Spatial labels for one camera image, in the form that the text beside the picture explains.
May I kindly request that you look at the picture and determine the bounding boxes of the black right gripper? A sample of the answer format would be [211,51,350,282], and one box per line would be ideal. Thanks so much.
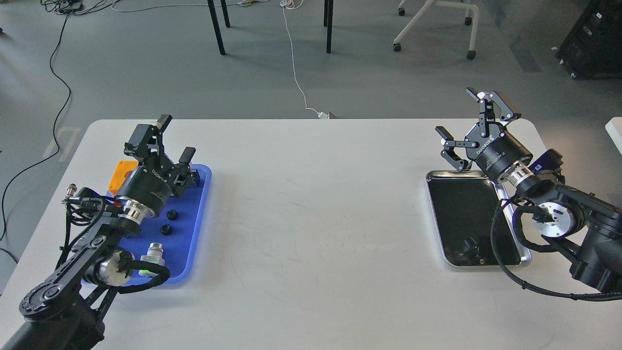
[435,87,533,183]

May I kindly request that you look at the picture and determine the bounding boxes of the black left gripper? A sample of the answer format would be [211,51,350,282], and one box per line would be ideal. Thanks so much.
[116,114,200,217]

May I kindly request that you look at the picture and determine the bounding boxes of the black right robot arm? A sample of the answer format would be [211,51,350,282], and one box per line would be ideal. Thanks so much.
[435,87,622,302]

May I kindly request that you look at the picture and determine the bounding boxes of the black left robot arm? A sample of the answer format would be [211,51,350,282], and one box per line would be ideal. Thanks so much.
[3,114,198,350]

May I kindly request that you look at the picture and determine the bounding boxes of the blue plastic tray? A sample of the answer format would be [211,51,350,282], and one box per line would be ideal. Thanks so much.
[118,164,211,284]

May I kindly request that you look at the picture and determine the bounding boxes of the silver metal tray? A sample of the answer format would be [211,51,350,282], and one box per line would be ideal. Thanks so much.
[426,170,507,268]

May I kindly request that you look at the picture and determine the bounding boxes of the orange button box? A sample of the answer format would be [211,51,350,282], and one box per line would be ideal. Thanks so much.
[107,160,138,197]

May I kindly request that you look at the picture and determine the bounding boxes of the silver green push button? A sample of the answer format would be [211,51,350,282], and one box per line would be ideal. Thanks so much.
[138,242,165,278]

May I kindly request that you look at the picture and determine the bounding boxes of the black equipment case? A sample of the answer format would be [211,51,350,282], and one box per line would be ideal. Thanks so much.
[555,0,622,79]

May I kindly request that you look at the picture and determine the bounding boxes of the white table corner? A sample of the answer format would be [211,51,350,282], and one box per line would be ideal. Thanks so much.
[605,117,622,154]

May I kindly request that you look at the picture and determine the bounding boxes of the black table leg left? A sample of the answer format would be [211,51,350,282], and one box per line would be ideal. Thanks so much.
[207,0,231,56]

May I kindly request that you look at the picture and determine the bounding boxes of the black table leg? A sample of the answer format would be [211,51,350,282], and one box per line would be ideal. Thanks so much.
[324,0,334,54]
[207,0,231,56]

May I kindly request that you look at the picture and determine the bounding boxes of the black table leg right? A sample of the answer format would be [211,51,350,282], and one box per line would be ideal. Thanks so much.
[324,0,334,54]

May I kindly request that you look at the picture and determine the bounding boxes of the black floor cable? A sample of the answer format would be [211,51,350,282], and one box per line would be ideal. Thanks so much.
[0,0,112,263]

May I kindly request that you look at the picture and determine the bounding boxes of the white floor cable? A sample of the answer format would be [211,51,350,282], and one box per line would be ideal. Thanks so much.
[112,0,324,117]

